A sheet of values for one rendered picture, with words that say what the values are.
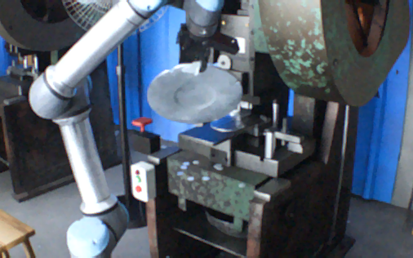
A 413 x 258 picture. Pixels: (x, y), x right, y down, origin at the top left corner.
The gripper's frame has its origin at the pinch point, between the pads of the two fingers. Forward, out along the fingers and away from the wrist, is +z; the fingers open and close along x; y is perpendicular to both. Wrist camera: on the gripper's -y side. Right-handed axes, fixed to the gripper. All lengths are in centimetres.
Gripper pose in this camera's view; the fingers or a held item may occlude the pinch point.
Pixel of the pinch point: (198, 69)
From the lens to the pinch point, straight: 135.6
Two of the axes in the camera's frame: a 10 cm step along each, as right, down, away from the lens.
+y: -9.8, 0.6, -1.9
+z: -1.5, 4.4, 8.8
